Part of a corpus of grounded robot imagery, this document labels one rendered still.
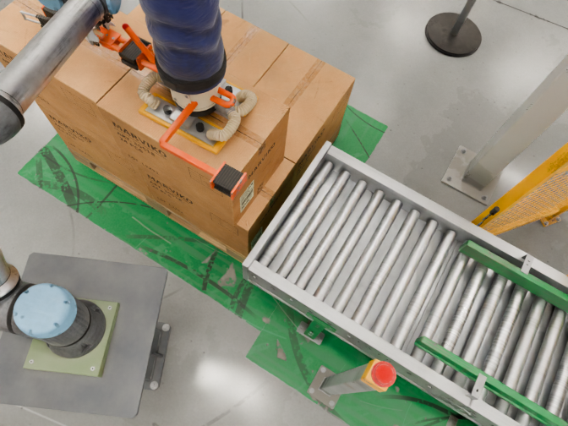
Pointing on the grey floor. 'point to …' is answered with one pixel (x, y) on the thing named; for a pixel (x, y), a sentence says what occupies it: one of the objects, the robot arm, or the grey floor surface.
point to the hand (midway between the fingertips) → (98, 35)
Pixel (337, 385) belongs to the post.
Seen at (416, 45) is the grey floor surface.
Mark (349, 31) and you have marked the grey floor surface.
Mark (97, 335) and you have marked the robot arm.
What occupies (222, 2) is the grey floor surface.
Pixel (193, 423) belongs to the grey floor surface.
